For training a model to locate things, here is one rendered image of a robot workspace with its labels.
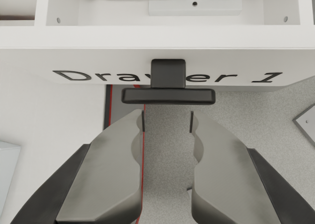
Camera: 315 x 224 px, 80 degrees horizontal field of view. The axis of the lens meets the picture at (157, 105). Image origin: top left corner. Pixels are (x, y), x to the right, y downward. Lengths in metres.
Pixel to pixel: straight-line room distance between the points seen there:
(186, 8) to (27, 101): 0.28
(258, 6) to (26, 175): 0.40
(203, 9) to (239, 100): 0.92
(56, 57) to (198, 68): 0.12
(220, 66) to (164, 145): 0.90
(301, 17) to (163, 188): 0.99
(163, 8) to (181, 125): 0.86
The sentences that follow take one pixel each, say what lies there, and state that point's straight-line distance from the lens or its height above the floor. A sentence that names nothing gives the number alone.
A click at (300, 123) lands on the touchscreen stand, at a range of 1.24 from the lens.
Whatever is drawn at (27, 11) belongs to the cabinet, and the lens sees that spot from 0.44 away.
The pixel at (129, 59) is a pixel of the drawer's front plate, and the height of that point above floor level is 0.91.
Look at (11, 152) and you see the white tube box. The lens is 0.36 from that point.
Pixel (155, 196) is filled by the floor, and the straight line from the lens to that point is 1.11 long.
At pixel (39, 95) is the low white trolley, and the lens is 0.36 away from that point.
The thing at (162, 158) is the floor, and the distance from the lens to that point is 1.07.
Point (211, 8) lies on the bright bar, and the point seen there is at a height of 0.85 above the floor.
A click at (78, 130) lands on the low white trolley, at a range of 0.32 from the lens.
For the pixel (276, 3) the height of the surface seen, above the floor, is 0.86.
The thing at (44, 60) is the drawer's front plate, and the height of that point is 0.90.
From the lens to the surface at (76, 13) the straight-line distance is 0.28.
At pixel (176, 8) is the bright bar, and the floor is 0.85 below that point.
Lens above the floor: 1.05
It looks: 82 degrees down
